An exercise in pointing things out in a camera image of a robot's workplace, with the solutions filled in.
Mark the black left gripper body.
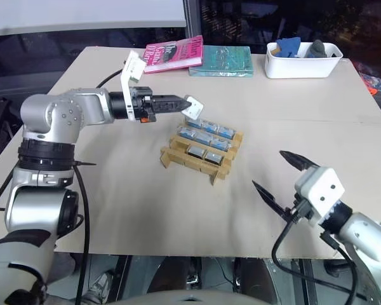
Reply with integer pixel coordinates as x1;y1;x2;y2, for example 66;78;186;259
130;86;158;123

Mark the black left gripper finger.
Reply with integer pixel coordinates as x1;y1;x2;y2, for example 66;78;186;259
152;98;193;114
152;93;189;104

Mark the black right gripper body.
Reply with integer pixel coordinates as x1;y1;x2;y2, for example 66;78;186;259
284;194;316;224

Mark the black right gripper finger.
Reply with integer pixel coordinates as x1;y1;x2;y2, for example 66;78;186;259
279;150;319;173
251;180;290;223

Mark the wooden slotted rack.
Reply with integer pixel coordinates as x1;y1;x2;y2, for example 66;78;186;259
159;116;245;187

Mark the pink paperback book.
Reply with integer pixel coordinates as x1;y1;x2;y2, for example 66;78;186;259
144;34;205;75

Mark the teal paperback book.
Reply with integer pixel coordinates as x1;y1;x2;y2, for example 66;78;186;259
189;44;255;79

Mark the grey window pillar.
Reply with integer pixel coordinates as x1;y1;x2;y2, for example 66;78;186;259
182;0;204;38

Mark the white plastic bin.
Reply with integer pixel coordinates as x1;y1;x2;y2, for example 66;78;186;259
264;41;344;79

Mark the white board panel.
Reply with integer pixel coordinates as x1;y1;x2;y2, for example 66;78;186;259
0;0;187;38

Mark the orange and blue bag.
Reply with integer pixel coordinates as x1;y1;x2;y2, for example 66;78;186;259
358;62;381;97

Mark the grey soft toy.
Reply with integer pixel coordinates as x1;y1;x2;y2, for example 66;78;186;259
307;39;328;58

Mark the blue foam piece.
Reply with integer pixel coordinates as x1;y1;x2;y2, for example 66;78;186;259
274;36;303;59

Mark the black bag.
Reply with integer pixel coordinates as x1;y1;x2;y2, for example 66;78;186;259
0;94;23;159

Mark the dark trouser leg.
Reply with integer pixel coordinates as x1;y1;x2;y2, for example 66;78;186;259
49;250;93;305

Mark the grey sneaker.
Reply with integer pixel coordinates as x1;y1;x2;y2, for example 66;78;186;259
81;271;114;305

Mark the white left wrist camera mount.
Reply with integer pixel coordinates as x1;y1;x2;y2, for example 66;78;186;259
119;50;147;122

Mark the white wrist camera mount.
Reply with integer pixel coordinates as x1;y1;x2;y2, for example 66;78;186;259
119;50;147;122
293;166;347;228

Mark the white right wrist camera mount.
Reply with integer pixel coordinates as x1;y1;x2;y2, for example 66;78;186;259
293;166;347;228

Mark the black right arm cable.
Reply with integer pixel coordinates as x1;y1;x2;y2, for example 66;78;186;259
271;203;360;305

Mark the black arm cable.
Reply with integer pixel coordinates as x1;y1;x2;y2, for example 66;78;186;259
271;203;360;305
72;61;130;305

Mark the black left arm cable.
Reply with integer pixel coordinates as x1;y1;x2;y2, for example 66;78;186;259
72;61;130;305

